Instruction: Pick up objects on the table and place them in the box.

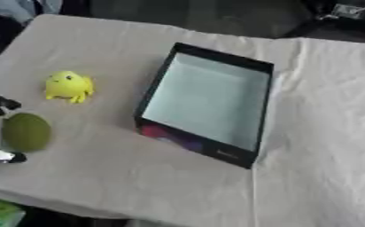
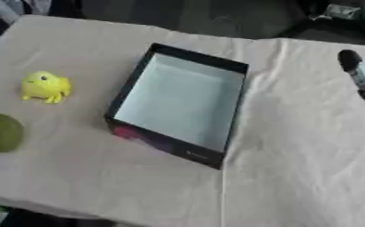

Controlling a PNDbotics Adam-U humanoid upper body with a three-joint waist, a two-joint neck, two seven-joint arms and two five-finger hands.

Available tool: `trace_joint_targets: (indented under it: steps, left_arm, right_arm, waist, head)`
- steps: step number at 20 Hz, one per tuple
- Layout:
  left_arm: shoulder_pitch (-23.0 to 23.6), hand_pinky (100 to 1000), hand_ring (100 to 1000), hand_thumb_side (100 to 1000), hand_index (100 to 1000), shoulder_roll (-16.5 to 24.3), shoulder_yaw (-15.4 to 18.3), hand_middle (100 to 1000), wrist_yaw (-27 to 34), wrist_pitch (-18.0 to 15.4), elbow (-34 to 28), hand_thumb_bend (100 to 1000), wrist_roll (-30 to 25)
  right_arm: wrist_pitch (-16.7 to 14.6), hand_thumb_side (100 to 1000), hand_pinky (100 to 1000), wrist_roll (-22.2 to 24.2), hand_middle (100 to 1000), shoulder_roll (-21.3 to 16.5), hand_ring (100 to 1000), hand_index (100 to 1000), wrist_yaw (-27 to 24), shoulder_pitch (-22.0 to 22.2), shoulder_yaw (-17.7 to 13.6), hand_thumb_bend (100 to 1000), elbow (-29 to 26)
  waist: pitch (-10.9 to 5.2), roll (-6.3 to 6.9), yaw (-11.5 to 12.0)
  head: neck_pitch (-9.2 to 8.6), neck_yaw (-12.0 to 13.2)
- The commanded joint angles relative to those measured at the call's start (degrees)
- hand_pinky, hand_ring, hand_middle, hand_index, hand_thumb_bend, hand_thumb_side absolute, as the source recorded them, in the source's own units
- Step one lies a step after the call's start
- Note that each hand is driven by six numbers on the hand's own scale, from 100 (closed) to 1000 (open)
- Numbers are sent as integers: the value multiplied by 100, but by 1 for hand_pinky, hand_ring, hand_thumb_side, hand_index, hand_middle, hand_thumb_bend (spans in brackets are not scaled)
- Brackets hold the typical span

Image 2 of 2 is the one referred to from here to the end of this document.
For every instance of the green round toy fruit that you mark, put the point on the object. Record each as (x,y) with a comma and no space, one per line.
(0,133)

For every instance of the black box with white inside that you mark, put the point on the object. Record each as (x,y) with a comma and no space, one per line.
(180,103)

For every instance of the yellow toy frog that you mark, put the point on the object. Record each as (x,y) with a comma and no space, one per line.
(45,86)

